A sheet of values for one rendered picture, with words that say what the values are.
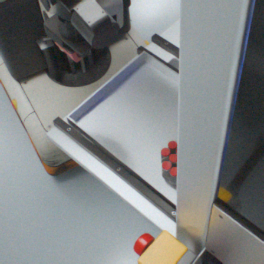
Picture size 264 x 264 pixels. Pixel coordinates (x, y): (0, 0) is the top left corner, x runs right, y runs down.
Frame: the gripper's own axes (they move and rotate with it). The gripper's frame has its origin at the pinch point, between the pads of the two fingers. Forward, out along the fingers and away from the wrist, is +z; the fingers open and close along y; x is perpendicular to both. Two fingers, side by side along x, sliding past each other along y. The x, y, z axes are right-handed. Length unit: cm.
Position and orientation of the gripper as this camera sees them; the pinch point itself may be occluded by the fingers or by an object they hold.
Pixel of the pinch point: (78, 57)
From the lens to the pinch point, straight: 98.0
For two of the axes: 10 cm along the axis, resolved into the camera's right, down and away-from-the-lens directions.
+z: -1.1, 4.8, 8.7
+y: 7.6, 6.1, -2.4
